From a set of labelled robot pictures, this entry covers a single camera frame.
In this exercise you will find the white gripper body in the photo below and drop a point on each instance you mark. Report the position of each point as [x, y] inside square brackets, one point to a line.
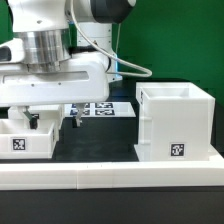
[81, 79]

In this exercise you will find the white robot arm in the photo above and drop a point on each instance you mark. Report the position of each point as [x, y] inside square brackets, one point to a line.
[38, 67]

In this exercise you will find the white rear drawer tray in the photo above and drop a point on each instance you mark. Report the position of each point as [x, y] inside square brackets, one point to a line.
[44, 112]

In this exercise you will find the white fiducial marker sheet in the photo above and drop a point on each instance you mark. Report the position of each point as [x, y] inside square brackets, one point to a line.
[109, 109]

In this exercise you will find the white front drawer tray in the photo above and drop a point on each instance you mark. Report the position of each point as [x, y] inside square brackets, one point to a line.
[18, 141]

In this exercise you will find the white L-shaped fence wall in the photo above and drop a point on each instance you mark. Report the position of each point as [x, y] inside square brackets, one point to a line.
[35, 176]

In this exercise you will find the white drawer cabinet box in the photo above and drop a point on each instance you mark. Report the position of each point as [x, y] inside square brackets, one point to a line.
[175, 122]

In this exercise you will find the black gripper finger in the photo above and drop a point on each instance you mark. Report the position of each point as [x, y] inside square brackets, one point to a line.
[77, 119]
[32, 120]

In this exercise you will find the white drawer tray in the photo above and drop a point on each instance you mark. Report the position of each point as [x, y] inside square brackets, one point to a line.
[18, 141]
[44, 112]

